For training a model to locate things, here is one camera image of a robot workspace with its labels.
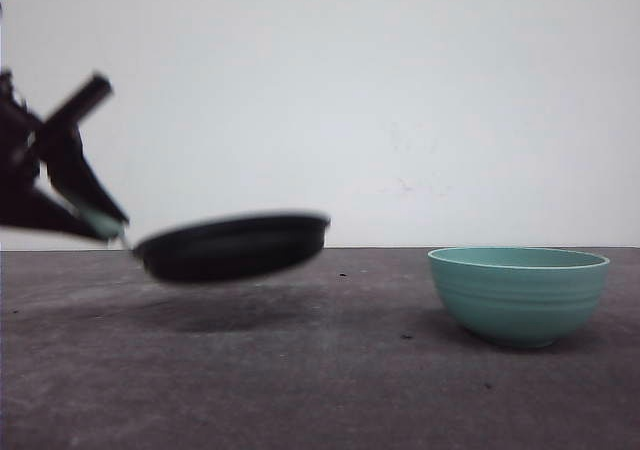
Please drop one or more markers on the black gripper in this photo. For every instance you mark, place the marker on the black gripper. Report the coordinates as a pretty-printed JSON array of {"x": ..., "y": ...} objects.
[{"x": 28, "y": 140}]

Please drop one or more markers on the mint green ribbed bowl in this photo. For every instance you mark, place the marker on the mint green ribbed bowl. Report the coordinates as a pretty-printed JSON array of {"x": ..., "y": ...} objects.
[{"x": 519, "y": 296}]

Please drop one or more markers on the black frying pan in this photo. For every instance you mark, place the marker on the black frying pan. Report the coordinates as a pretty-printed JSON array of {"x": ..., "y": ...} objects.
[{"x": 235, "y": 248}]

